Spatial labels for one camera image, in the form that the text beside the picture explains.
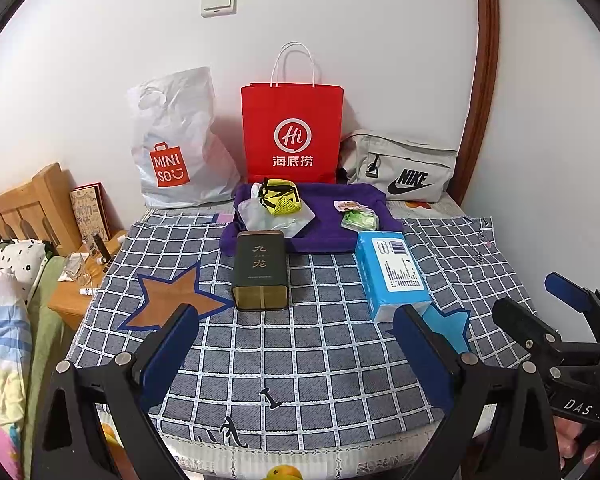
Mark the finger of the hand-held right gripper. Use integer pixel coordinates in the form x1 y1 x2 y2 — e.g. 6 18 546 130
545 272 600 347
491 297 600 369

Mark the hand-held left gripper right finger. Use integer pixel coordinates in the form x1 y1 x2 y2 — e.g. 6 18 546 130
392 305 564 480

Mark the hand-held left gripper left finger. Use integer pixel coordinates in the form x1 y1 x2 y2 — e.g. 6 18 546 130
30 302 201 480

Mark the green pocket tissue pack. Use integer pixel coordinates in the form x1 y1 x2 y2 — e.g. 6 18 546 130
341 209 379 234

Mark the purple fabric tray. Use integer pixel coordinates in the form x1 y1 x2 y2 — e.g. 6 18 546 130
220 182 406 257

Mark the white glove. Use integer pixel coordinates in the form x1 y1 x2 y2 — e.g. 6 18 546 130
239 183 317 239

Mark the yellow pouch with black strap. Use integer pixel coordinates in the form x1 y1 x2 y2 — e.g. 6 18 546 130
259 178 302 217

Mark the person's right hand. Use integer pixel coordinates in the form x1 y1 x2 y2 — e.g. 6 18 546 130
557 417 600 470

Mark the blue star patch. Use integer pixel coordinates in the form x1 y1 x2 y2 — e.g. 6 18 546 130
385 307 472 356

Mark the brown star patch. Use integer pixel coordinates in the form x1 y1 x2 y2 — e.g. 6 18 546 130
116 260 236 333

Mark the blue tissue pack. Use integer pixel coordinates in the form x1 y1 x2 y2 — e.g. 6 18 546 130
355 231 432 324

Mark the wooden nightstand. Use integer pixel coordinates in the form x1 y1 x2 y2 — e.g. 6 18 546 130
47 230 128 331

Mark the clear glass cup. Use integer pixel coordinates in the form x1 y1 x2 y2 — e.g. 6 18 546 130
62 252 93 283

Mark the small dark bottle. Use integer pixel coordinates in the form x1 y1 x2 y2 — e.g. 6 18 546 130
92 232 112 263

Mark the grey checked blanket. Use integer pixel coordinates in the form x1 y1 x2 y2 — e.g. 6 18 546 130
65 210 538 453

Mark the dark tin box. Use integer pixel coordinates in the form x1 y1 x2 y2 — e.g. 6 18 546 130
231 231 290 311

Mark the green blanket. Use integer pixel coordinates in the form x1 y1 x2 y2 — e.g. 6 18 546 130
20 255 78 480

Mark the patterned notebook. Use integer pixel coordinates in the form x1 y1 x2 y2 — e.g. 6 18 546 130
70 182 113 248

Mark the pastel cartoon quilt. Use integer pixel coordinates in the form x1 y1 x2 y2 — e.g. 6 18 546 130
0 275 33 480

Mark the white floral pillow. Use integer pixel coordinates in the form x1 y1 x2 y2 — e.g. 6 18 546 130
0 239 56 306

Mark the grey waist bag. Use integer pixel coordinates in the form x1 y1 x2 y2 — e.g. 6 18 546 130
340 133 458 204

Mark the wooden headboard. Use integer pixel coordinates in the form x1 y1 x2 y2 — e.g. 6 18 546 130
0 162 83 256

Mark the white plastic shopping bag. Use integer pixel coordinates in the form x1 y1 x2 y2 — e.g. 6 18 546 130
127 66 242 208

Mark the red paper bag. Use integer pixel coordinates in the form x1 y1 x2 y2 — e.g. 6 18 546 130
240 44 345 185

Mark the wooden door frame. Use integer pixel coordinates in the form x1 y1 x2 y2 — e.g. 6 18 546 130
450 0 501 206

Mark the white wall light switch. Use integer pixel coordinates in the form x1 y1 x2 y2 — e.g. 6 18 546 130
201 0 237 17

